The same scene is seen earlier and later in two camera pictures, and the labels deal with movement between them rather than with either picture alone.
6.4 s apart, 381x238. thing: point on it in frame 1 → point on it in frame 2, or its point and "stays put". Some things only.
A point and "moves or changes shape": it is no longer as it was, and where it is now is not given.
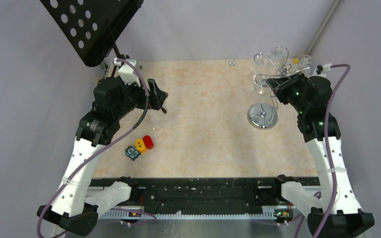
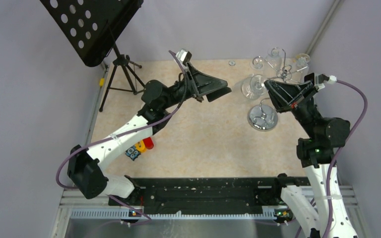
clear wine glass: (262, 87) moves or changes shape
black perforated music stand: (91, 27) stays put
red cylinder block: (148, 142) stays put
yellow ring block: (142, 149) stays put
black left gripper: (157, 96) → (202, 85)
